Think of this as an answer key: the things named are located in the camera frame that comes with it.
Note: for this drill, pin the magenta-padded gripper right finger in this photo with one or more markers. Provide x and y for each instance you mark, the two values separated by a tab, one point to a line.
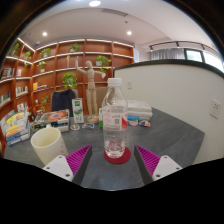
166	166

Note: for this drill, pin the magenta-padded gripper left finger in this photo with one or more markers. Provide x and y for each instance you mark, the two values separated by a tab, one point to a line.
58	166

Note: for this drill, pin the clear plastic water bottle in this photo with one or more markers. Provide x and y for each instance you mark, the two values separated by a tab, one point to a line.
115	126

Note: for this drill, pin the cream plastic cup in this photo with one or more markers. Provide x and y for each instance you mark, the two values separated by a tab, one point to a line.
48	143

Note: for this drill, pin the small round badge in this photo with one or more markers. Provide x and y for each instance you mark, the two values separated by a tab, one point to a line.
133	123
75	127
88	126

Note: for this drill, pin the dark orange-cover book stack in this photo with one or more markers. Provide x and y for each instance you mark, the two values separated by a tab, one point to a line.
53	119

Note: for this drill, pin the small colourful oval badge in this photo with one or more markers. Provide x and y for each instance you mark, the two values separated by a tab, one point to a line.
144	123

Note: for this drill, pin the flat round red coaster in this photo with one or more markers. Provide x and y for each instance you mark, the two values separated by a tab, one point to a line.
117	160

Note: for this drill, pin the colourful book stack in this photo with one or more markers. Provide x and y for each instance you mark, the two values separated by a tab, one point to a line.
15	128

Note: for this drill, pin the green white drink carton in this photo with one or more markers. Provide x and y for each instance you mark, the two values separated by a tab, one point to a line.
77	111

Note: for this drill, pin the green white small box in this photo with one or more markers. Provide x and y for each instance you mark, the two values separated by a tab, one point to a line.
100	122

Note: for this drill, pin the chair with dark jacket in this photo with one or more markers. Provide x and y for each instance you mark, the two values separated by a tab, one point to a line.
63	101

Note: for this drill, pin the white box stack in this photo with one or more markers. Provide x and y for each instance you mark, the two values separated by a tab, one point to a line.
139	107

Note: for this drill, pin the tan chair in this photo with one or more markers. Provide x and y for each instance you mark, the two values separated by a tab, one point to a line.
101	96

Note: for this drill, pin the wooden artist mannequin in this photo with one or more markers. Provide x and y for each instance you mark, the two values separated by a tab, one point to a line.
90	90

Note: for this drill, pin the wooden shelf unit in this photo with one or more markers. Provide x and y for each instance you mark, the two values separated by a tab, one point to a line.
53	66

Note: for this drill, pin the grey window curtain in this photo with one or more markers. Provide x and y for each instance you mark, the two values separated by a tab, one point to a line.
166	54

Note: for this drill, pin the black-framed window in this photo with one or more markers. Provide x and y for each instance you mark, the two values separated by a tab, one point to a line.
206	59

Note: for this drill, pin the round recessed ceiling light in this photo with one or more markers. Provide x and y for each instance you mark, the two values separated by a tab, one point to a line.
129	32
44	33

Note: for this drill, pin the ceiling air vent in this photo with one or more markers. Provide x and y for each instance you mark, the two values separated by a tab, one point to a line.
114	12

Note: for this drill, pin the white wall outlet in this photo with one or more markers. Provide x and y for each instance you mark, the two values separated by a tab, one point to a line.
215	109

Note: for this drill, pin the white wall switch plate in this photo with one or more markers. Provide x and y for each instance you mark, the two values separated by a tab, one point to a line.
129	84

